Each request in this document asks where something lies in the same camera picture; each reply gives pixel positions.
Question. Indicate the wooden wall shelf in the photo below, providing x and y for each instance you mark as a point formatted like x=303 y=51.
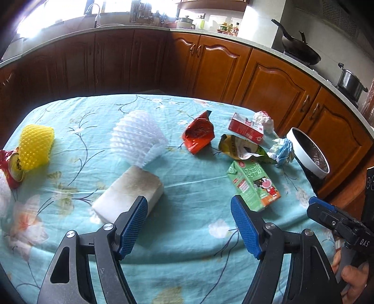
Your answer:
x=219 y=4

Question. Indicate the condiment bottle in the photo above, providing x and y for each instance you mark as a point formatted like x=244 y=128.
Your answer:
x=230 y=28
x=236 y=29

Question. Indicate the white lidded pot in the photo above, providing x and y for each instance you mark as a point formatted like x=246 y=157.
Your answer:
x=184 y=23

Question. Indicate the white foam block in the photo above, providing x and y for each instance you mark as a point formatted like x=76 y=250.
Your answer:
x=128 y=187

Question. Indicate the large white foam fruit net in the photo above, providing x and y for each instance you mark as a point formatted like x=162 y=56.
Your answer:
x=137 y=134

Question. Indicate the red orange snack wrapper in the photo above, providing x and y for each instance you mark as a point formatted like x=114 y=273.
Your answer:
x=198 y=131

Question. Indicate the yellow green snack wrapper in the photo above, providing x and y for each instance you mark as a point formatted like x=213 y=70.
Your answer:
x=230 y=146

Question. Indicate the small white foam net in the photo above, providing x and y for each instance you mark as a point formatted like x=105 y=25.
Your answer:
x=4 y=190

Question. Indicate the green milk carton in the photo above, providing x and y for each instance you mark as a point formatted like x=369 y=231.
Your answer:
x=251 y=184

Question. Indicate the speckled stone kitchen countertop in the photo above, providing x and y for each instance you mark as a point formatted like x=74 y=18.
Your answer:
x=222 y=34

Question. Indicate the black wok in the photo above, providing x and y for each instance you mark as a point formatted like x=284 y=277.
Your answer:
x=301 y=51

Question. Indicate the white bin with black bag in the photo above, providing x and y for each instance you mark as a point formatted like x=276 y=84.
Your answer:
x=301 y=163

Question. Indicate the chrome sink faucet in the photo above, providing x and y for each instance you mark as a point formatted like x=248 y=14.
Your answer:
x=98 y=14

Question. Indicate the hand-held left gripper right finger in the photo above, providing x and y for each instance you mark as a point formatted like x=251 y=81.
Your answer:
x=245 y=225

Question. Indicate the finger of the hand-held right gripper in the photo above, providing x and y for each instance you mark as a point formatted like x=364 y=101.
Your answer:
x=321 y=203
x=324 y=217

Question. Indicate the yellow foam fruit net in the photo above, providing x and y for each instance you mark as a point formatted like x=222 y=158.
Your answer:
x=35 y=146

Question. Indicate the crumpled blue white tissue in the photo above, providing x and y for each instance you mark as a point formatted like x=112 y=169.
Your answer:
x=282 y=150

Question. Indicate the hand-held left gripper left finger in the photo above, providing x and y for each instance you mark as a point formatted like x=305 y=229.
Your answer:
x=133 y=225

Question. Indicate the teal floral tablecloth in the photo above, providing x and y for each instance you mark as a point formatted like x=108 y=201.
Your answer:
x=190 y=181

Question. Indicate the clear plastic wrapped object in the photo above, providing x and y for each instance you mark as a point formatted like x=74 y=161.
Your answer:
x=368 y=102

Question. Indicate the dish rack with utensils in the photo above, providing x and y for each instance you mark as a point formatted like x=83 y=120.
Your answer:
x=140 y=13

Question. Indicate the person's right hand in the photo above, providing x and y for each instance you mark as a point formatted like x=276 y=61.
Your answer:
x=355 y=277

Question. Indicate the brown wooden kitchen cabinets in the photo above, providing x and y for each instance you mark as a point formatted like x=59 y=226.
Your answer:
x=219 y=73

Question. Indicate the steel cooking pot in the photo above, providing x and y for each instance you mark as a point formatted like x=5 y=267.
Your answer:
x=349 y=81

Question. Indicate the white paper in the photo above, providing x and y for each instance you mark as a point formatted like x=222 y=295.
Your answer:
x=264 y=119

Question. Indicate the red white milk carton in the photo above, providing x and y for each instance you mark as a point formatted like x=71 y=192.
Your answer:
x=244 y=128

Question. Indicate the red yellow snack packet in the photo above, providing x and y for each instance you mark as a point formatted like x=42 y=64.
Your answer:
x=14 y=172

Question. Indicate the range hood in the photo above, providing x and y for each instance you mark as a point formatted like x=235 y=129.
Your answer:
x=339 y=14

